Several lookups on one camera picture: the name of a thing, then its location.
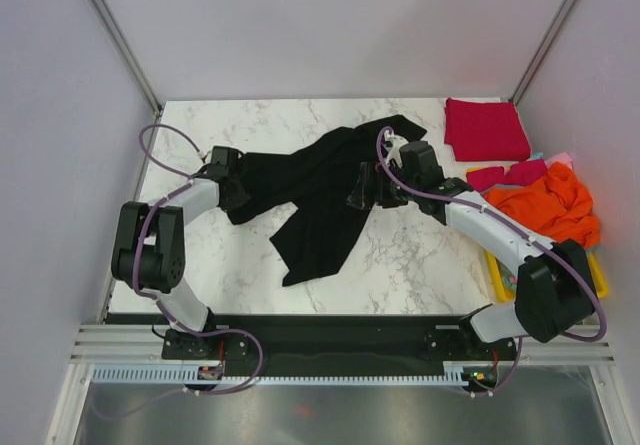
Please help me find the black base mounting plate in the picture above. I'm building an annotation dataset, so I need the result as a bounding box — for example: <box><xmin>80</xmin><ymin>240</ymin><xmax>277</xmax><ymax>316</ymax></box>
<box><xmin>107</xmin><ymin>313</ymin><xmax>519</xmax><ymax>379</ymax></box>

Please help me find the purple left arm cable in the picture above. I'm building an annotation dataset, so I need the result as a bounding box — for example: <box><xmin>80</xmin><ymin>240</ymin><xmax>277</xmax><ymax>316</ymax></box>
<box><xmin>88</xmin><ymin>123</ymin><xmax>266</xmax><ymax>421</ymax></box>

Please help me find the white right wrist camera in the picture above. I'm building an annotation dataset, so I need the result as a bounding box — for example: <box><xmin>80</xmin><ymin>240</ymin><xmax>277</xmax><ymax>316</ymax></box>
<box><xmin>382</xmin><ymin>134</ymin><xmax>408</xmax><ymax>160</ymax></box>

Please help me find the white slotted cable duct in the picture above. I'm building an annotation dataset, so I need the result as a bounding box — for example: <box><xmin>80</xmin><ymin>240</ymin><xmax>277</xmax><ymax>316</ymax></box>
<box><xmin>91</xmin><ymin>364</ymin><xmax>469</xmax><ymax>387</ymax></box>

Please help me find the aluminium front rail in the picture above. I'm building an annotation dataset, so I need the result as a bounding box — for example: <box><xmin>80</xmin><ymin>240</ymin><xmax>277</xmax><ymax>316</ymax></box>
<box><xmin>71</xmin><ymin>324</ymin><xmax>615</xmax><ymax>366</ymax></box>

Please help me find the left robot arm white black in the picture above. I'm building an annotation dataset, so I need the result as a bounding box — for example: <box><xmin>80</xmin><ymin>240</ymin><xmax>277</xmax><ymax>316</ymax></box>
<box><xmin>111</xmin><ymin>146</ymin><xmax>249</xmax><ymax>358</ymax></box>

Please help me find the folded red t shirt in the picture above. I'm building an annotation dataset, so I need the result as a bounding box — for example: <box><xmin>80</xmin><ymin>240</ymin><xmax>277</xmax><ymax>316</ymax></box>
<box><xmin>444</xmin><ymin>98</ymin><xmax>531</xmax><ymax>162</ymax></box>

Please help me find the black t shirt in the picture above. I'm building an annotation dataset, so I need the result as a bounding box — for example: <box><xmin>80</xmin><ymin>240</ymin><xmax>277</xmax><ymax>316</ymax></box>
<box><xmin>227</xmin><ymin>115</ymin><xmax>427</xmax><ymax>287</ymax></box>

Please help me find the orange t shirt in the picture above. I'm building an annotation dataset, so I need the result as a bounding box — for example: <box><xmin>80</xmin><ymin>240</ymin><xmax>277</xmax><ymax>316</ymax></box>
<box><xmin>484</xmin><ymin>162</ymin><xmax>601</xmax><ymax>249</ymax></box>

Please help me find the yellow plastic bin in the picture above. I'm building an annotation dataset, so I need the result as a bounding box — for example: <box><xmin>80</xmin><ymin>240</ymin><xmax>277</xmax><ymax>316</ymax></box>
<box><xmin>464</xmin><ymin>164</ymin><xmax>610</xmax><ymax>304</ymax></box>

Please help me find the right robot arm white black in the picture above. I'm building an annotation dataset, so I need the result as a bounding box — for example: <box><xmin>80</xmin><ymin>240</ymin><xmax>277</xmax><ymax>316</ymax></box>
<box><xmin>347</xmin><ymin>128</ymin><xmax>607</xmax><ymax>359</ymax></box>

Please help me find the pink garment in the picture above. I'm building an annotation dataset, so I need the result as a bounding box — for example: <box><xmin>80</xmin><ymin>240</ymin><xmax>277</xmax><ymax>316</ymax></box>
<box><xmin>545</xmin><ymin>152</ymin><xmax>573</xmax><ymax>169</ymax></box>

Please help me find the magenta garment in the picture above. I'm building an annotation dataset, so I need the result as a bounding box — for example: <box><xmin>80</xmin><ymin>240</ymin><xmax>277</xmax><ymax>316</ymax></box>
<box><xmin>466</xmin><ymin>159</ymin><xmax>548</xmax><ymax>192</ymax></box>

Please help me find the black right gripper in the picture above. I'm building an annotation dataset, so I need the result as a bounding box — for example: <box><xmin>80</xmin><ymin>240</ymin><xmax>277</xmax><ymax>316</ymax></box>
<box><xmin>347</xmin><ymin>162</ymin><xmax>420</xmax><ymax>209</ymax></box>

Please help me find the left aluminium frame post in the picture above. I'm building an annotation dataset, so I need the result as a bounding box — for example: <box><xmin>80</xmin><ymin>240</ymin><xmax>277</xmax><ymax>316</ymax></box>
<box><xmin>88</xmin><ymin>0</ymin><xmax>163</xmax><ymax>118</ymax></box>

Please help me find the right aluminium frame post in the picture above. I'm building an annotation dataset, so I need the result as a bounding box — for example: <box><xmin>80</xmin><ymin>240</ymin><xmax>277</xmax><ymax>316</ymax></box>
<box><xmin>508</xmin><ymin>0</ymin><xmax>580</xmax><ymax>106</ymax></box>

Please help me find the aluminium frame post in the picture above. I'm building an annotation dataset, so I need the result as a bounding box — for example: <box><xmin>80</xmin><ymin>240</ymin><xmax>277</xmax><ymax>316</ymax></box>
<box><xmin>88</xmin><ymin>0</ymin><xmax>163</xmax><ymax>118</ymax></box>
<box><xmin>508</xmin><ymin>0</ymin><xmax>580</xmax><ymax>106</ymax></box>

